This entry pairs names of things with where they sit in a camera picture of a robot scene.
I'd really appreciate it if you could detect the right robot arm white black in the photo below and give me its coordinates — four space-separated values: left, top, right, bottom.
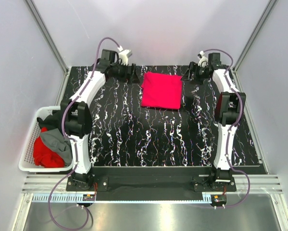
182 49 246 193

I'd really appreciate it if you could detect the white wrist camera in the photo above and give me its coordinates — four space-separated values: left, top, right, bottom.
198 51 208 67
118 46 132 65

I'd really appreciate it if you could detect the red t shirt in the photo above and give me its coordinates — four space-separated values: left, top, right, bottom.
33 128 65 168

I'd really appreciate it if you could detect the left small connector board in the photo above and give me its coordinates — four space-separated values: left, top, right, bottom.
83 194 96 201

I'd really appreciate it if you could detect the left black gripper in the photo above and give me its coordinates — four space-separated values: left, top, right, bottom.
110 61 140 85

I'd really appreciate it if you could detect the white plastic laundry basket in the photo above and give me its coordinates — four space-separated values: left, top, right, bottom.
18 106 73 173

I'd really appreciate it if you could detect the black t shirt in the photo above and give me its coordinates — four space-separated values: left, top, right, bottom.
37 110 63 132

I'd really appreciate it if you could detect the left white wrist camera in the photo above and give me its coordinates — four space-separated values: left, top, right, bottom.
118 46 132 65

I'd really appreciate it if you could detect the right aluminium frame post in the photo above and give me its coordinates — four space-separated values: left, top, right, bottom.
232 0 279 73

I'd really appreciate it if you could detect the aluminium rail profile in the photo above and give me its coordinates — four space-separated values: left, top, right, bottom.
22 174 283 194

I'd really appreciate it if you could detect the grey t shirt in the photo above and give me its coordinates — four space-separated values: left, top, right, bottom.
40 128 73 166

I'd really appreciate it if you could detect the pink t shirt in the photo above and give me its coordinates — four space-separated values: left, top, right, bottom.
141 72 183 110

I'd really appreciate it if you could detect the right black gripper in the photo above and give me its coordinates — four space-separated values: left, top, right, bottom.
179 62 209 86

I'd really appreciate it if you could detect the white slotted cable duct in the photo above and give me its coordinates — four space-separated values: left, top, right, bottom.
32 192 215 203

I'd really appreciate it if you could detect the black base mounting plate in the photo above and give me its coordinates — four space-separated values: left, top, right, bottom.
66 166 236 202

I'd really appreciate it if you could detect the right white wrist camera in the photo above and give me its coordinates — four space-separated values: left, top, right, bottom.
198 51 208 67

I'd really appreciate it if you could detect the left aluminium frame post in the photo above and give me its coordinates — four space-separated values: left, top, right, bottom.
25 0 71 75

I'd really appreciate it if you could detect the small connector board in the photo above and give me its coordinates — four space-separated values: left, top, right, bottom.
83 194 96 201
212 194 227 203

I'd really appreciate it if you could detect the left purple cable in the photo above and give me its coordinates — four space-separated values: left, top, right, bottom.
49 37 122 228

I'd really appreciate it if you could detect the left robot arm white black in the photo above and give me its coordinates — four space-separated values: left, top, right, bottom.
60 47 139 191

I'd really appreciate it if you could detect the aluminium frame post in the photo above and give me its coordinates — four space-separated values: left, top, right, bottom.
25 0 71 75
232 0 279 73

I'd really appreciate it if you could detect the right small connector board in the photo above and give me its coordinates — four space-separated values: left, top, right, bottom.
212 194 227 203

